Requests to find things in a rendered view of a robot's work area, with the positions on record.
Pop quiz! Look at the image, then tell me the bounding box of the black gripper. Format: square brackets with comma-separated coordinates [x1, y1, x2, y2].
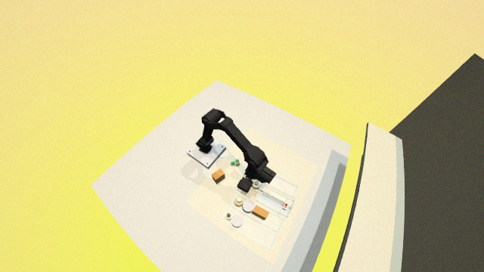
[237, 169, 257, 193]

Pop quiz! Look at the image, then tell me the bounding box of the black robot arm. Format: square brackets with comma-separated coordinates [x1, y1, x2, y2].
[195, 109, 277, 184]

